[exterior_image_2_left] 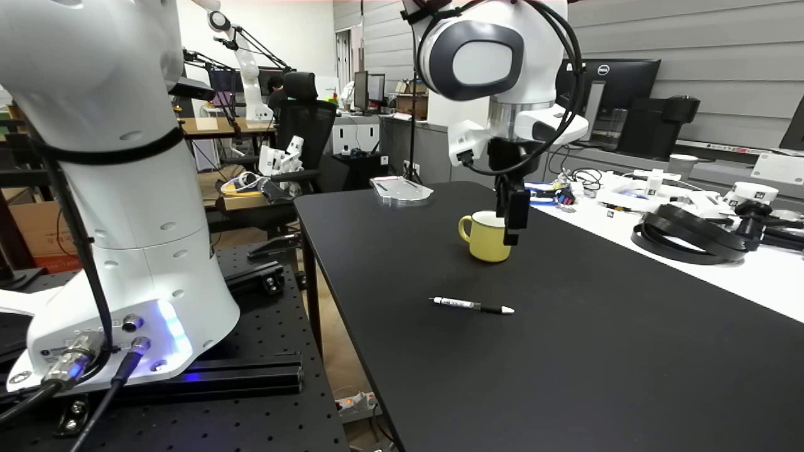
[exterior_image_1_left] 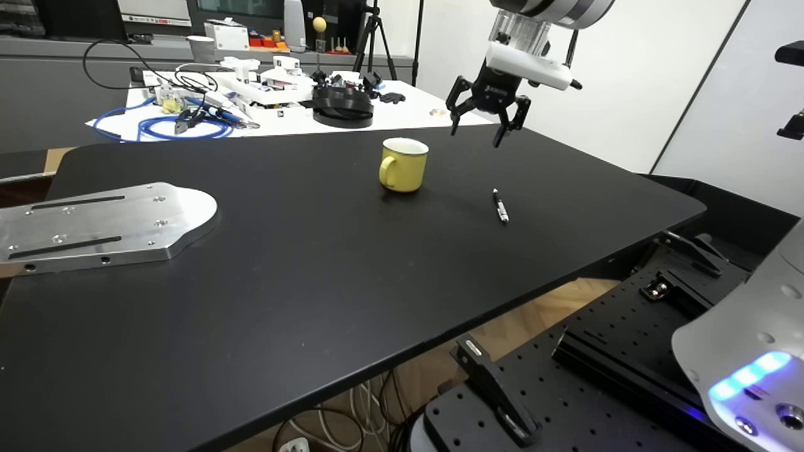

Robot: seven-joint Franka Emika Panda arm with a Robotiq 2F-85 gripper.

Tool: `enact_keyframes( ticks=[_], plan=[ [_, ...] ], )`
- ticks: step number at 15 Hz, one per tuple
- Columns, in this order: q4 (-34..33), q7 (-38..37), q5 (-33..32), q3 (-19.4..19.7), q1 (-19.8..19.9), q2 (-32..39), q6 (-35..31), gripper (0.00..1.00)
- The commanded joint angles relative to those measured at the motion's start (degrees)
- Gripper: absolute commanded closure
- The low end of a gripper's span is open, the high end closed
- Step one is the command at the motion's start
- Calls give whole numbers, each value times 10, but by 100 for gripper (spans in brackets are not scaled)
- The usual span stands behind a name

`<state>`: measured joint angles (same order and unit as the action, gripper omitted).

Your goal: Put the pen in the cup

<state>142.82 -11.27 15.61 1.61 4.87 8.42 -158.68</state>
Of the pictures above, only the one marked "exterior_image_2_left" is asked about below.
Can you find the white power adapter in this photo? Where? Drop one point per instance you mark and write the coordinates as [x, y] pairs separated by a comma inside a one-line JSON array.
[[755, 193]]

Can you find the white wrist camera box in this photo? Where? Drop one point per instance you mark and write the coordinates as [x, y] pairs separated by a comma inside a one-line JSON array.
[[467, 145]]

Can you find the white papers pile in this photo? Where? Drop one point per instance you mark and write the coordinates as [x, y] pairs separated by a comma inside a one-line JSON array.
[[643, 193]]

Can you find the black and silver pen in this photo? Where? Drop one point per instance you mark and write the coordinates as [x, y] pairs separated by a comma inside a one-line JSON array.
[[473, 305]]

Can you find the wooden desk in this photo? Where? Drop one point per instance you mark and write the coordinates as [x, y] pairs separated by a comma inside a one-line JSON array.
[[222, 126]]

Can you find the black box device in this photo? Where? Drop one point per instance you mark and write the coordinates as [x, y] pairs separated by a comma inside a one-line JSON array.
[[661, 126]]

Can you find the black tripod pole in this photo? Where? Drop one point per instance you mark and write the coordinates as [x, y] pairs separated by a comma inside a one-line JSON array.
[[413, 143]]

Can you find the black aluminium rail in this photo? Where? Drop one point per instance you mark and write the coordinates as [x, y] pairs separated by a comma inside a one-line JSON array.
[[242, 377]]

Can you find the black office chair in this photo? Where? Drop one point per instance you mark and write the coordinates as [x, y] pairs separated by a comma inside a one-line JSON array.
[[304, 134]]

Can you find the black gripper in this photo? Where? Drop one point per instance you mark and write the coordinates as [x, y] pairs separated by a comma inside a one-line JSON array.
[[514, 158]]

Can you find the grey low cabinet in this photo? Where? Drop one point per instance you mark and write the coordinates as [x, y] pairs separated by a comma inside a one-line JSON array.
[[436, 155]]

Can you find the brown cardboard box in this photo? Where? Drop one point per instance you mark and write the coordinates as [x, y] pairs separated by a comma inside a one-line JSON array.
[[39, 229]]

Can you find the black computer monitor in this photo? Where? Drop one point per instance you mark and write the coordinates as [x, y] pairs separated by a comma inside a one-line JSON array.
[[624, 91]]

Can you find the yellow ceramic cup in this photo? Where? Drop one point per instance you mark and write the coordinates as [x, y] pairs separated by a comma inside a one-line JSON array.
[[483, 241]]

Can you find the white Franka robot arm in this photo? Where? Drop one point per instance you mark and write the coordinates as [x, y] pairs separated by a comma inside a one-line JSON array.
[[127, 209]]

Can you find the black perforated breadboard base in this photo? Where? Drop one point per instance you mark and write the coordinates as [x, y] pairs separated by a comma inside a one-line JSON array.
[[252, 418]]

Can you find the blue packet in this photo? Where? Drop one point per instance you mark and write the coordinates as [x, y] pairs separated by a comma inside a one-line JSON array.
[[547, 194]]

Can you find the black table leg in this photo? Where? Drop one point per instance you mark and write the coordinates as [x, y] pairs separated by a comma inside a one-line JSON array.
[[310, 286]]

